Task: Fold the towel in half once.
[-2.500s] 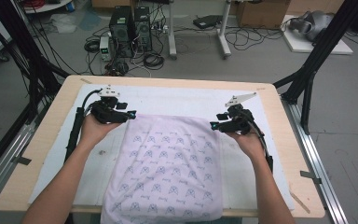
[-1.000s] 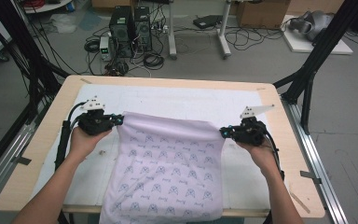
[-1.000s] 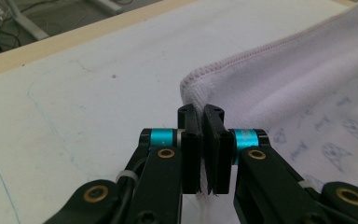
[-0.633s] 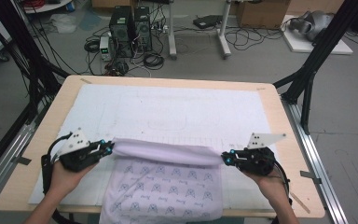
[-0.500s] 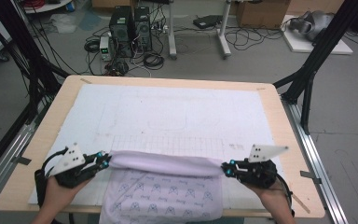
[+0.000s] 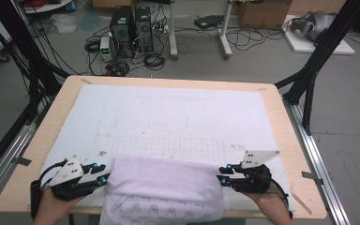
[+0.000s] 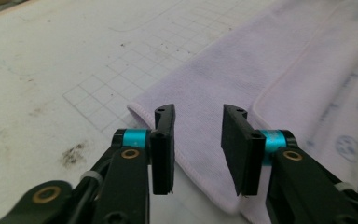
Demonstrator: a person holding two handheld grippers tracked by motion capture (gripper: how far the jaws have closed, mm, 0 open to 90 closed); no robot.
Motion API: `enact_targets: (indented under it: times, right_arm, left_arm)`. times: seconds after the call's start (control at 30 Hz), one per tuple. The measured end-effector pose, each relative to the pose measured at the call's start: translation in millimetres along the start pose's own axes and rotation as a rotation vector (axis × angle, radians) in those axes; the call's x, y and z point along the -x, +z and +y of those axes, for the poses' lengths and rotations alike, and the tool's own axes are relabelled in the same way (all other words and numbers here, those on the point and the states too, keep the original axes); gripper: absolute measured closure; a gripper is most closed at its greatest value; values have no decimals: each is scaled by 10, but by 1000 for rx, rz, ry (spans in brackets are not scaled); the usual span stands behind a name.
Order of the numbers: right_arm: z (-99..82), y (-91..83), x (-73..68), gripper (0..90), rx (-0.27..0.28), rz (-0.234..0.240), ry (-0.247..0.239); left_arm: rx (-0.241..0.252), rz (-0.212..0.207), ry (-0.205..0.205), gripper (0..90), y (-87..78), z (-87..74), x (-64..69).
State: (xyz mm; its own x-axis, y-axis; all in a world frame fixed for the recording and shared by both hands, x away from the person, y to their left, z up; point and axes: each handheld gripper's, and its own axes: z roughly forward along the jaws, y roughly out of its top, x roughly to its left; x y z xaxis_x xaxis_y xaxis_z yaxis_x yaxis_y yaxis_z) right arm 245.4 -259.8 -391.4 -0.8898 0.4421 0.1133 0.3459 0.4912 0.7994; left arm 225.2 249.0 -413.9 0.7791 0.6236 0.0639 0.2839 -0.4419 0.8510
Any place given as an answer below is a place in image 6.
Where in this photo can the round white table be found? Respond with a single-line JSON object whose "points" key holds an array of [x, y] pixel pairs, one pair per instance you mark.
{"points": [[47, 6]]}

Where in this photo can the white platform board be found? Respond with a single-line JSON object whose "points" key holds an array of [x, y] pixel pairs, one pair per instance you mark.
{"points": [[322, 47]]}

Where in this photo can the clear plastic sheet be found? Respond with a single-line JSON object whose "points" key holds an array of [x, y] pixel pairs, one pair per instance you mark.
{"points": [[63, 23]]}

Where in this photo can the black computer tower with fan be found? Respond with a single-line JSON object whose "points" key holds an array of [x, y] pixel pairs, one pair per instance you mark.
{"points": [[143, 29]]}

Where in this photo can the black tape piece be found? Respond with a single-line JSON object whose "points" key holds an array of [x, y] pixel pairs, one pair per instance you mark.
{"points": [[312, 177], [23, 161]]}

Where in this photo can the person's left hand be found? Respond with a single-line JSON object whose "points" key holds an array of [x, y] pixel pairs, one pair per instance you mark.
{"points": [[54, 206]]}

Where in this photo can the flat black device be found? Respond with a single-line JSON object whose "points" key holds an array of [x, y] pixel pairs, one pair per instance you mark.
{"points": [[207, 21]]}

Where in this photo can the thin wooden stick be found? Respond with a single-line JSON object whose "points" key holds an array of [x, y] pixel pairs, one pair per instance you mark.
{"points": [[301, 203]]}

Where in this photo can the white foam mat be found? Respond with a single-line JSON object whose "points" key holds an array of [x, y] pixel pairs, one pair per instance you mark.
{"points": [[168, 118]]}

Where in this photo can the aluminium rail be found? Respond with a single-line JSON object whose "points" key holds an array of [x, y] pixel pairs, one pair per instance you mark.
{"points": [[318, 162], [6, 156]]}

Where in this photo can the large cardboard box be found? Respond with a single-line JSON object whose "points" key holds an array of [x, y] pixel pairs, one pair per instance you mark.
{"points": [[262, 14]]}

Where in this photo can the person's right hand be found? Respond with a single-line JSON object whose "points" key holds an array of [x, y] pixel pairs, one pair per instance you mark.
{"points": [[268, 203]]}

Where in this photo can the white metal stand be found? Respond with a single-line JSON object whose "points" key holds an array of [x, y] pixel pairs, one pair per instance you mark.
{"points": [[173, 37]]}

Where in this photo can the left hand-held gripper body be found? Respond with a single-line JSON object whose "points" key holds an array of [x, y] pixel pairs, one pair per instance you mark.
{"points": [[68, 187]]}

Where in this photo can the white power supply unit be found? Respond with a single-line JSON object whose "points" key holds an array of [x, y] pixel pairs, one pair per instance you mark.
{"points": [[106, 48]]}

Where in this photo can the grey backpack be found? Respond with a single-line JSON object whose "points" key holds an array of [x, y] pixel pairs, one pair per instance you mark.
{"points": [[315, 23]]}

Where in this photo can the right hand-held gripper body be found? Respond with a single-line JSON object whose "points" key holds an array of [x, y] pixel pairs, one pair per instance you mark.
{"points": [[253, 181]]}

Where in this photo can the blue tape roll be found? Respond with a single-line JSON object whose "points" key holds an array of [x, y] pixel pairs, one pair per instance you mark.
{"points": [[70, 7]]}

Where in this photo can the lilac printed towel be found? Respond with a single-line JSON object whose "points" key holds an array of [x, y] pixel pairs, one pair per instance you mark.
{"points": [[162, 187]]}

